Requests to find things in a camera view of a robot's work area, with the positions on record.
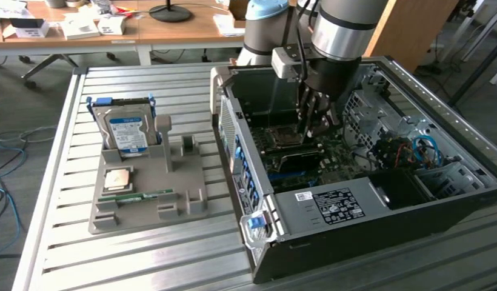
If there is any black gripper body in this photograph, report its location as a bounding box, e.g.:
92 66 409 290
299 57 362 99

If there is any CPU socket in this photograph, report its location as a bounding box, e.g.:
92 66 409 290
264 125 306 149

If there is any green motherboard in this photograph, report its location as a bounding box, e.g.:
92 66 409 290
247 121 373 193

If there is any dark RAM stick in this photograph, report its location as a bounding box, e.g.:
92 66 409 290
266 147 323 157

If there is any blue expansion slot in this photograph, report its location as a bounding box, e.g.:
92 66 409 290
268 170 308 181

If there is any wooden cabinet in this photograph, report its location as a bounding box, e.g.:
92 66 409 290
363 0 462 73

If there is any stack of white papers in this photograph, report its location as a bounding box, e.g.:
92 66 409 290
212 13 247 38

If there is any grey power supply unit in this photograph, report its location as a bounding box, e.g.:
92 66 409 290
272 177 390 236

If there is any brown cardboard box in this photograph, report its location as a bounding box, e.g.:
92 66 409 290
227 0 250 21

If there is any metal disk bay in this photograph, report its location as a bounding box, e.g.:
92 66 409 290
414 161 485 198

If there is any open black PC case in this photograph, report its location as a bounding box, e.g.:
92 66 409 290
210 55 497 285

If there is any grey parts rack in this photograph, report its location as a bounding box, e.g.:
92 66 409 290
88 114 211 236

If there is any black round stand base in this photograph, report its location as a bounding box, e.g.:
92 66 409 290
148 0 194 23

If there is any hard disk with blue carrier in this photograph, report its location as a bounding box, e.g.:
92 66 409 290
85 93 162 159

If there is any green RAM stick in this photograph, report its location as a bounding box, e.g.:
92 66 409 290
98 188 175 204

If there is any CPU chip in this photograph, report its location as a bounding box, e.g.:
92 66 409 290
102 169 132 192

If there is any wooden desk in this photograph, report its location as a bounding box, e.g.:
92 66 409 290
0 0 360 66

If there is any small white printed box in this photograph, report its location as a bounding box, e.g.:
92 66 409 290
98 15 127 36

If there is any flat white box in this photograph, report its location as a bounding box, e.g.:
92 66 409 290
59 17 102 41

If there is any white box with black lid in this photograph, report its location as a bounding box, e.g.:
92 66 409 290
8 18 51 39

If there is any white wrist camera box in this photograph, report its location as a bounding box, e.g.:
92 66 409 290
270 46 311 79

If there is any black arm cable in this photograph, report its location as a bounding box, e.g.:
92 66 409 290
295 0 319 82

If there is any red wire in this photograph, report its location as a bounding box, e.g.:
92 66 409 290
397 143 419 169

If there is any blue wire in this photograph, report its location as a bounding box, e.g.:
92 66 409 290
411 135 445 168

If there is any grey floor cable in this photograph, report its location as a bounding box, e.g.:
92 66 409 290
0 125 57 144

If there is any blue floor cable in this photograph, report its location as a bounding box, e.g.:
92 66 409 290
0 133 28 259

